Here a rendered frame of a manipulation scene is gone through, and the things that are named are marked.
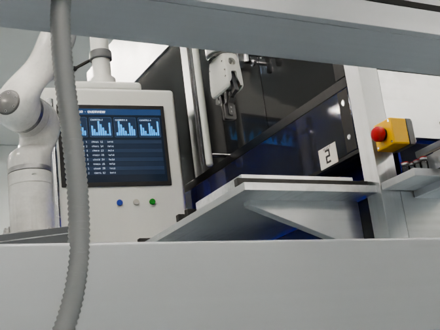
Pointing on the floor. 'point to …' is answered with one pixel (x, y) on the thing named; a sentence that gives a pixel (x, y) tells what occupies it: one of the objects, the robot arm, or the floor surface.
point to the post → (382, 223)
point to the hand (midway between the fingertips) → (228, 112)
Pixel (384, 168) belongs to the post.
